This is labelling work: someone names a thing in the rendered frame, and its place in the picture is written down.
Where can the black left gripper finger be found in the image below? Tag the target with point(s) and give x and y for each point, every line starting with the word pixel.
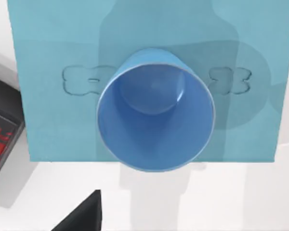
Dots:
pixel 88 214

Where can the blue cup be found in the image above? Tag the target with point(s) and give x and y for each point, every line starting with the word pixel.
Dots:
pixel 154 120

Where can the black box with red print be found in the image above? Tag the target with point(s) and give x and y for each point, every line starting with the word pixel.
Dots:
pixel 2 134

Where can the light blue square mat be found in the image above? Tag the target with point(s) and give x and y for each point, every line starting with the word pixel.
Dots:
pixel 62 48

